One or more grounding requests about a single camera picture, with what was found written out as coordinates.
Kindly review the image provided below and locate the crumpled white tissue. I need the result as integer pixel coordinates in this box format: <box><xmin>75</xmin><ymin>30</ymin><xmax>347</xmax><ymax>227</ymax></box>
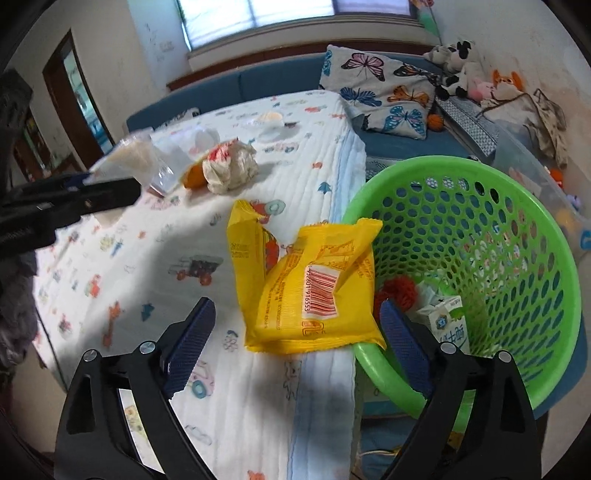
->
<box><xmin>201</xmin><ymin>138</ymin><xmax>259</xmax><ymax>195</ymax></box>

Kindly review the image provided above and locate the orange peel piece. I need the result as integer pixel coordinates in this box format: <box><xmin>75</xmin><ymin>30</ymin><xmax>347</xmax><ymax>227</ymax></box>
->
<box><xmin>181</xmin><ymin>162</ymin><xmax>207</xmax><ymax>190</ymax></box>

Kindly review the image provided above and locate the cow plush toy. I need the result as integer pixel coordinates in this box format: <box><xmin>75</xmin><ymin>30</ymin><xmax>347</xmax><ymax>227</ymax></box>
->
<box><xmin>423</xmin><ymin>40</ymin><xmax>485</xmax><ymax>101</ymax></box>

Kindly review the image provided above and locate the clear plastic bag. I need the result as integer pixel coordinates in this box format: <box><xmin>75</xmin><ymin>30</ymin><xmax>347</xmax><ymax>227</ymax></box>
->
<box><xmin>91</xmin><ymin>122</ymin><xmax>221</xmax><ymax>196</ymax></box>

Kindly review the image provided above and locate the small orange ball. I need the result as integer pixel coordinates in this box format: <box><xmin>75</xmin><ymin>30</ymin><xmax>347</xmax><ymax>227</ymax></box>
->
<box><xmin>427</xmin><ymin>113</ymin><xmax>445</xmax><ymax>132</ymax></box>

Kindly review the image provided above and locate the orange fox plush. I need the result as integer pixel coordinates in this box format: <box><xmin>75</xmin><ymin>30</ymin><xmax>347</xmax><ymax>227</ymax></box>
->
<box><xmin>492</xmin><ymin>69</ymin><xmax>525</xmax><ymax>102</ymax></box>

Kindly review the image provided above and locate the patterned beige cloth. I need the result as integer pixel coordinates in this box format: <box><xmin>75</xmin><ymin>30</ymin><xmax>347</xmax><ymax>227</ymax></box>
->
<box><xmin>533</xmin><ymin>88</ymin><xmax>570</xmax><ymax>170</ymax></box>

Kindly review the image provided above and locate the clear toy storage box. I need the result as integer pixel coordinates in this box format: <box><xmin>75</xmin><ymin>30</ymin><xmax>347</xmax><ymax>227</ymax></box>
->
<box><xmin>492</xmin><ymin>128</ymin><xmax>590</xmax><ymax>262</ymax></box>

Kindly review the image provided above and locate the milk carton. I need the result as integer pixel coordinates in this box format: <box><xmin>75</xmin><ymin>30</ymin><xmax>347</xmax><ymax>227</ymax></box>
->
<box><xmin>414</xmin><ymin>295</ymin><xmax>471</xmax><ymax>354</ymax></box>

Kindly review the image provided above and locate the window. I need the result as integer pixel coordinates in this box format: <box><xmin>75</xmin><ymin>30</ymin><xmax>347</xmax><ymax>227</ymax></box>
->
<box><xmin>177</xmin><ymin>0</ymin><xmax>417</xmax><ymax>49</ymax></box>

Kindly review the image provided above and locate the green plastic basket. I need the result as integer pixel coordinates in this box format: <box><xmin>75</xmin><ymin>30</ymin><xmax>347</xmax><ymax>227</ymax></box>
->
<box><xmin>342</xmin><ymin>155</ymin><xmax>586</xmax><ymax>416</ymax></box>

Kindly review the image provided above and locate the butterfly pillow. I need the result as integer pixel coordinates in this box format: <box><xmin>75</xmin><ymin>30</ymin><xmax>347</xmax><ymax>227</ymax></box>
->
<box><xmin>318</xmin><ymin>45</ymin><xmax>441</xmax><ymax>140</ymax></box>

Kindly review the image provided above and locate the doorway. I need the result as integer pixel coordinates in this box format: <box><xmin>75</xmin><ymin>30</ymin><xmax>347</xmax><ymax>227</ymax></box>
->
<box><xmin>42</xmin><ymin>31</ymin><xmax>115</xmax><ymax>169</ymax></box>

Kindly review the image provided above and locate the pink pig plush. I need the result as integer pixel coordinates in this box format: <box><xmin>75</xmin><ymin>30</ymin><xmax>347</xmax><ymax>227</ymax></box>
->
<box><xmin>468</xmin><ymin>79</ymin><xmax>495</xmax><ymax>104</ymax></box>

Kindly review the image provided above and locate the white patterned tablecloth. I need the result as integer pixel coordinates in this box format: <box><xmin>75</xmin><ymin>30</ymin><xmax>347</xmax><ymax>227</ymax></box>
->
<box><xmin>34</xmin><ymin>90</ymin><xmax>366</xmax><ymax>479</ymax></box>

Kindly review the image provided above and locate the yellow snack wrapper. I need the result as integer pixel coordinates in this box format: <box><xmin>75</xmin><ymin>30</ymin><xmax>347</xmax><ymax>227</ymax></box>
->
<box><xmin>226</xmin><ymin>200</ymin><xmax>386</xmax><ymax>355</ymax></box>

